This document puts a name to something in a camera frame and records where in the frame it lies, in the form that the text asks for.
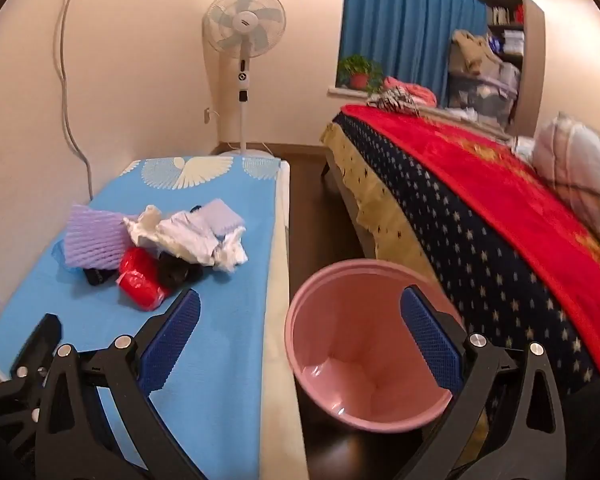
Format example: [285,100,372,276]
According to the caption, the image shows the clear storage box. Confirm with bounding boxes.
[447,72,521,122]

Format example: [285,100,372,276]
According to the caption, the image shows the blue curtain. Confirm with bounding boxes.
[337,0,491,109]

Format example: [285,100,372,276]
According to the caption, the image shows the large purple foam net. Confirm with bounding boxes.
[62,204,137,271]

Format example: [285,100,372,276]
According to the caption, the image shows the row of books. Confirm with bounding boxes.
[490,5,524,26]

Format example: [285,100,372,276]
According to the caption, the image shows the light plaid cloth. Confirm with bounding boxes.
[512,135,539,162]

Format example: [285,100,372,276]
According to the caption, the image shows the black white striped cloth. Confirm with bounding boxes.
[367,86,422,114]

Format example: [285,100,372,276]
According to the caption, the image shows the beige jacket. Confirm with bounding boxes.
[450,29,496,74]

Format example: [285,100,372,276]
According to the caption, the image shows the beige star bed sheet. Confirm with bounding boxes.
[320,122,433,275]

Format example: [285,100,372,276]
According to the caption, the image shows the wall bookshelf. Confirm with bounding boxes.
[485,0,527,131]

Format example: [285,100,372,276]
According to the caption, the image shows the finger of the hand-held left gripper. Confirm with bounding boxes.
[0,313,62,441]

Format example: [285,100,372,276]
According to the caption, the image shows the grey wall cable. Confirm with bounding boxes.
[55,0,94,197]

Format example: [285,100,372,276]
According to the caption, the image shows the pink cloth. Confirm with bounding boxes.
[382,76,438,107]

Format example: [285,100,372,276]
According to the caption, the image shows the red blanket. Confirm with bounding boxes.
[341,104,600,377]

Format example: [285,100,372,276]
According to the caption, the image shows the white standing fan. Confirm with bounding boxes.
[202,0,287,158]

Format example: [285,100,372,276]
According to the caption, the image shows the white plastic bag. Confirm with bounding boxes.
[156,210,249,274]

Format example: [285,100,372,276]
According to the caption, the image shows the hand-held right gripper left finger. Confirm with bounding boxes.
[34,287,203,480]

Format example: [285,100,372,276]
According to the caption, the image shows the red plastic bag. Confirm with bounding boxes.
[117,247,171,310]

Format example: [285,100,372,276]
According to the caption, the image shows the white tissue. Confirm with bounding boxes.
[124,205,162,250]

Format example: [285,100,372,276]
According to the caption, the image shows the potted green plant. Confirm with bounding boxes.
[337,55,384,93]

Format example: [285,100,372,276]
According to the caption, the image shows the plaid pillow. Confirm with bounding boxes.
[532,112,600,262]

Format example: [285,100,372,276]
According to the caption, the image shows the blue patterned table mat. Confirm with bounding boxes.
[0,156,285,480]

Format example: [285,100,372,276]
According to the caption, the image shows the bed with red blanket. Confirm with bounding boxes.
[330,112,600,397]

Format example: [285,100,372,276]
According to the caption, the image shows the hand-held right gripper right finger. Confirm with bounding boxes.
[395,284,567,480]

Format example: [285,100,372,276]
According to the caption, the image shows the pink plastic bin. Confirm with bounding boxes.
[284,259,463,433]

